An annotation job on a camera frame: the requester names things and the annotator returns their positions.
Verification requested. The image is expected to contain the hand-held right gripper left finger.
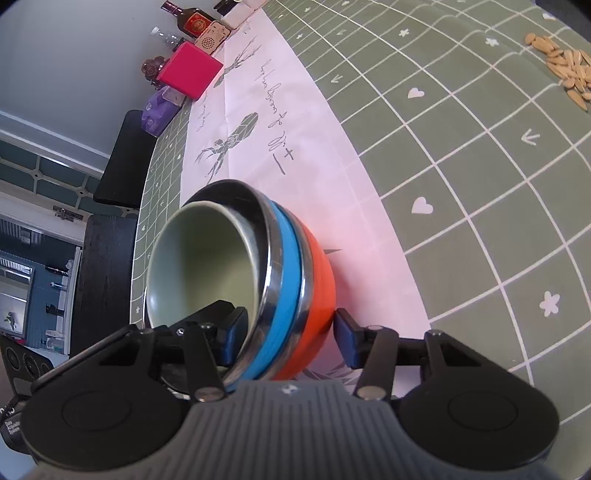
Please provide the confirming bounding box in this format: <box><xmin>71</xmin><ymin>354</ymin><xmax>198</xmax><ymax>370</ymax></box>
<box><xmin>33</xmin><ymin>300</ymin><xmax>250</xmax><ymax>403</ymax></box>

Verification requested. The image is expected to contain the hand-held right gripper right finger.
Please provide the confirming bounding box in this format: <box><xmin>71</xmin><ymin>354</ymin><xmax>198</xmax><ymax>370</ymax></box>
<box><xmin>333</xmin><ymin>308</ymin><xmax>520</xmax><ymax>401</ymax></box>

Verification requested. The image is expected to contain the orange steel bowl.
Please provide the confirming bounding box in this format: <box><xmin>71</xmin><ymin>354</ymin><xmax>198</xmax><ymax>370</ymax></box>
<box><xmin>272</xmin><ymin>217</ymin><xmax>337</xmax><ymax>381</ymax></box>

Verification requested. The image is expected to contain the blue steel bowl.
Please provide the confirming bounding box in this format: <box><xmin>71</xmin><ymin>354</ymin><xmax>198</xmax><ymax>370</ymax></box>
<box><xmin>182</xmin><ymin>179</ymin><xmax>308</xmax><ymax>384</ymax></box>

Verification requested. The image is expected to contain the green ceramic bowl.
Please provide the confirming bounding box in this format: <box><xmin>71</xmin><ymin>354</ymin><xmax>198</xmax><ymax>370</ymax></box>
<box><xmin>144</xmin><ymin>199</ymin><xmax>262</xmax><ymax>326</ymax></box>

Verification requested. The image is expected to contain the black chair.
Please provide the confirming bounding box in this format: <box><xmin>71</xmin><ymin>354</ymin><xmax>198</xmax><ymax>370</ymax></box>
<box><xmin>69</xmin><ymin>215</ymin><xmax>139</xmax><ymax>358</ymax></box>
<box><xmin>93</xmin><ymin>110</ymin><xmax>160</xmax><ymax>209</ymax></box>

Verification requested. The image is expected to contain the glass panel door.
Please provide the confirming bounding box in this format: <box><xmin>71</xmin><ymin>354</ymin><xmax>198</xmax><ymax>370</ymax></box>
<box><xmin>0</xmin><ymin>152</ymin><xmax>107</xmax><ymax>217</ymax></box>

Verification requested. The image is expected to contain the purple tissue pack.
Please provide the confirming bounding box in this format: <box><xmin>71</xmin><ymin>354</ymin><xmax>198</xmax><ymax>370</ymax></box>
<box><xmin>141</xmin><ymin>85</ymin><xmax>183</xmax><ymax>136</ymax></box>

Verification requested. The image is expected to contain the pink box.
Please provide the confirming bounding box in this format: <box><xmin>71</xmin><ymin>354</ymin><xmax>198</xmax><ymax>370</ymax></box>
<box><xmin>158</xmin><ymin>42</ymin><xmax>225</xmax><ymax>100</ymax></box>

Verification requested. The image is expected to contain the brown figurine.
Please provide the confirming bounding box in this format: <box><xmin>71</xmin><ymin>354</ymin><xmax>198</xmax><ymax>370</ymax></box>
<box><xmin>141</xmin><ymin>56</ymin><xmax>168</xmax><ymax>88</ymax></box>

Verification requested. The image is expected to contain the wooden speaker box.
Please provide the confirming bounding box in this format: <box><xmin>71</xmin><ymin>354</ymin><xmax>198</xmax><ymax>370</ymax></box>
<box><xmin>194</xmin><ymin>22</ymin><xmax>230</xmax><ymax>51</ymax></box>

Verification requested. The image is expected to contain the clear plastic bottle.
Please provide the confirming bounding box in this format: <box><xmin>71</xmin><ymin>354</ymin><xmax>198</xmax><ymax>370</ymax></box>
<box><xmin>151</xmin><ymin>26</ymin><xmax>185</xmax><ymax>51</ymax></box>

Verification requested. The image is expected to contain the brown liquor bottle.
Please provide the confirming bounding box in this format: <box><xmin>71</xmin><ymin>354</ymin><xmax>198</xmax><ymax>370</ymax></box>
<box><xmin>161</xmin><ymin>0</ymin><xmax>215</xmax><ymax>34</ymax></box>

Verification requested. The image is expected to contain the white box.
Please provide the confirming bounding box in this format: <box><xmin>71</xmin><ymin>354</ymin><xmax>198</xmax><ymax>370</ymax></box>
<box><xmin>222</xmin><ymin>0</ymin><xmax>266</xmax><ymax>28</ymax></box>

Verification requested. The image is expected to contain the pile of sunflower seeds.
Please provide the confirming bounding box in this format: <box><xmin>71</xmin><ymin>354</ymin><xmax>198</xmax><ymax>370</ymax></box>
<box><xmin>524</xmin><ymin>32</ymin><xmax>591</xmax><ymax>112</ymax></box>

